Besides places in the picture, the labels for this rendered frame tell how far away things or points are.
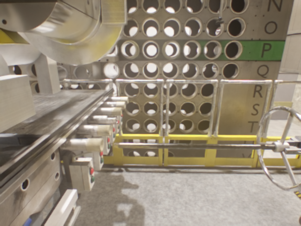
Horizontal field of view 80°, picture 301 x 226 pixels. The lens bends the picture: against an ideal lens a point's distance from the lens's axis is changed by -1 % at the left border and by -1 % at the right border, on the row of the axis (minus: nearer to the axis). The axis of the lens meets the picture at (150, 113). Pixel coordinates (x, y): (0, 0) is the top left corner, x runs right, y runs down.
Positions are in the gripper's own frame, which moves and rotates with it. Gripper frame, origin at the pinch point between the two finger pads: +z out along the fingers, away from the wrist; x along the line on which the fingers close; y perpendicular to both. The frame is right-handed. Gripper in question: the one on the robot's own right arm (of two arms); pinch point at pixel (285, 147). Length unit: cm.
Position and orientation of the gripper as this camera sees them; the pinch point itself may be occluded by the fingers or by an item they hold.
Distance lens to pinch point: 106.9
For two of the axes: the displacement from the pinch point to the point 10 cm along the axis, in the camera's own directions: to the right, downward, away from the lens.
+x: 0.3, -4.3, 9.0
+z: -10.0, -0.1, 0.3
